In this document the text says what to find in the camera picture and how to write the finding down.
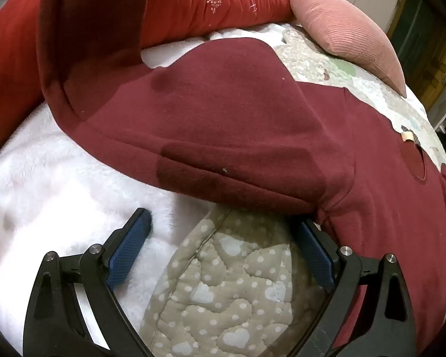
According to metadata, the pale patchwork quilted bedspread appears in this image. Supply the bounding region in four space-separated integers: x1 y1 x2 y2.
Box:
264 22 446 187

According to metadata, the beige heart quilted cover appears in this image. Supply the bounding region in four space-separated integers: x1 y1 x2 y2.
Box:
139 206 335 357

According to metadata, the pink corduroy pillow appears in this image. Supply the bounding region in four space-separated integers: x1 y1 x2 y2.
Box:
277 0 407 97

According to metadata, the red embroidered bolster pillow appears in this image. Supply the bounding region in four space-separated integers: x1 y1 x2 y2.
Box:
0 0 296 157

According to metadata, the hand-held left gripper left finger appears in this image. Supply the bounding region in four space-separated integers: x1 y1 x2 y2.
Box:
23 207 153 357

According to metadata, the white fleece blanket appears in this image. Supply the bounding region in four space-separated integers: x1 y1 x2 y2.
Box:
0 26 268 357

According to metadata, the maroon fleece garment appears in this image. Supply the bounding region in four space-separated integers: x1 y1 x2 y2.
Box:
35 0 446 346

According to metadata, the wooden door frame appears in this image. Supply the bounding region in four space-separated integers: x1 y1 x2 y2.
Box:
388 0 446 112

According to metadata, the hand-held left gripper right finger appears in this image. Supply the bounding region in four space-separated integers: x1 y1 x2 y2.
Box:
290 217 417 357

